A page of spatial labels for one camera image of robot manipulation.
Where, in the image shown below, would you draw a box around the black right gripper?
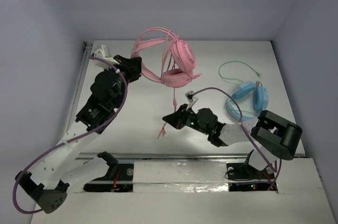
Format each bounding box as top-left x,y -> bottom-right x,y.
163,103 -> 210,135

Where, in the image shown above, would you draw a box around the pink headphones with cable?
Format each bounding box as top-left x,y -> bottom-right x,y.
131,26 -> 203,139

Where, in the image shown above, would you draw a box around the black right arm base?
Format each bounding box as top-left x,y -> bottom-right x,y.
224,150 -> 278,192

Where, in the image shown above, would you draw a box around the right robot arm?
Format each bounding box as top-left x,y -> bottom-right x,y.
162,104 -> 303,178

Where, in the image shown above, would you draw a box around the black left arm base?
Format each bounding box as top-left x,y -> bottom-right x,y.
83,152 -> 134,193

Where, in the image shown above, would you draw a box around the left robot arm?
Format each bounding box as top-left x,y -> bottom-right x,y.
12,55 -> 142,214

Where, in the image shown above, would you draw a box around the blue headphones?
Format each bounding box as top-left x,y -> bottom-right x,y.
225,81 -> 269,122

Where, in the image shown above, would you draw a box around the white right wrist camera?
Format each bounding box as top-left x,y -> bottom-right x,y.
185,91 -> 198,110

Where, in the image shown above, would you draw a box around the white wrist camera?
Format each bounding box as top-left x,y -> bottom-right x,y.
185,91 -> 198,110
91,44 -> 119,69

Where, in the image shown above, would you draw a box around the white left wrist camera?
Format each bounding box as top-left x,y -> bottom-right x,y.
91,44 -> 119,69

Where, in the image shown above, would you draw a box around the aluminium rail frame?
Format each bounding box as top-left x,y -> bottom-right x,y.
80,41 -> 295,158

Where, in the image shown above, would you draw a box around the green cable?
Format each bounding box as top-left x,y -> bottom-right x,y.
218,61 -> 262,83

